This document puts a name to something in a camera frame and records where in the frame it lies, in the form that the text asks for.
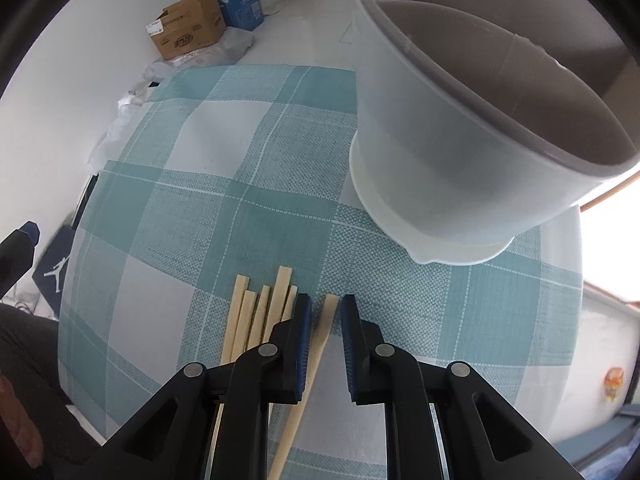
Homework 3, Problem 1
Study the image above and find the brown cardboard box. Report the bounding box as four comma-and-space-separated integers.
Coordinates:
146, 0, 226, 61

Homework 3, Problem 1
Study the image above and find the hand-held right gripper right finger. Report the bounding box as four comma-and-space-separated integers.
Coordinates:
340, 294, 586, 480

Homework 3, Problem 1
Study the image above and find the blue cardboard box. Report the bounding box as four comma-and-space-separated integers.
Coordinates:
179, 0, 265, 28

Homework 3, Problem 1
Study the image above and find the white utensil holder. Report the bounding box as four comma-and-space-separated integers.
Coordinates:
345, 0, 640, 266

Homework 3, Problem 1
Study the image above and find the navy bag with white figure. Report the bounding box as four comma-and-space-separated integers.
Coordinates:
31, 225, 77, 321

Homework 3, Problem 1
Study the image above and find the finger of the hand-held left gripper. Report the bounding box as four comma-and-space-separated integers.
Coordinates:
0, 222, 41, 301

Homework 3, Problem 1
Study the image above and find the wooden window frame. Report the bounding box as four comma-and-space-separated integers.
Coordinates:
580, 167, 640, 211

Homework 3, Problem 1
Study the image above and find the teal checkered tablecloth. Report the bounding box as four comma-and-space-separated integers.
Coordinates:
57, 64, 586, 480

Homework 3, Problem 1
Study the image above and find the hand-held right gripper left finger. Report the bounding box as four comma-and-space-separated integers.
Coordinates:
102, 292, 315, 480

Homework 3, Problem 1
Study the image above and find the light wooden chopstick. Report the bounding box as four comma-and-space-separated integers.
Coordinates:
267, 294, 341, 480

